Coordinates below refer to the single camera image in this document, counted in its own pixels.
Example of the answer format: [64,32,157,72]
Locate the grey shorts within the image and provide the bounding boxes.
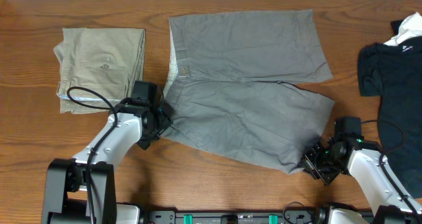
[164,9,334,175]

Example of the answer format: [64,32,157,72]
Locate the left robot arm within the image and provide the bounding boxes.
[42,81,173,223]

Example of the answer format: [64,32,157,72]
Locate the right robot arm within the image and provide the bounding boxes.
[301,117,421,223]

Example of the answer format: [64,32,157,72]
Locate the folded khaki shorts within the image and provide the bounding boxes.
[53,28,146,114]

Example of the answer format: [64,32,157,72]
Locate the black t-shirt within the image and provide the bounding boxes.
[357,36,421,198]

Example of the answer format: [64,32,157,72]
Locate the white garment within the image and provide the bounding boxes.
[384,12,421,46]

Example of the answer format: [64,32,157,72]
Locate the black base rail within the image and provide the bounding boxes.
[148,210,314,224]

